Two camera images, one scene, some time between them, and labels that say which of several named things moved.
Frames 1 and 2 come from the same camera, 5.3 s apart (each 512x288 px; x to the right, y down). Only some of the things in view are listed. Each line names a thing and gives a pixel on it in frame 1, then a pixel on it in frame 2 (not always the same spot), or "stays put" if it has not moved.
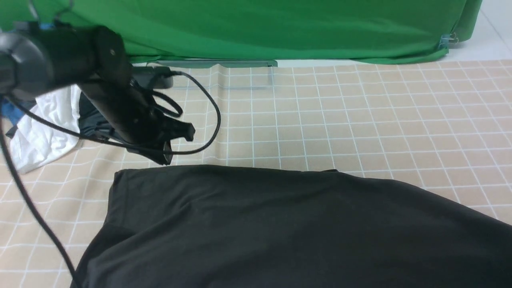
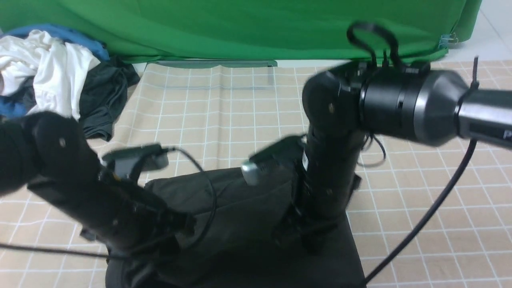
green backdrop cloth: x=386 y=32 stays put
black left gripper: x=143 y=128 to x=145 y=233
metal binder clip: x=446 y=39 stays put
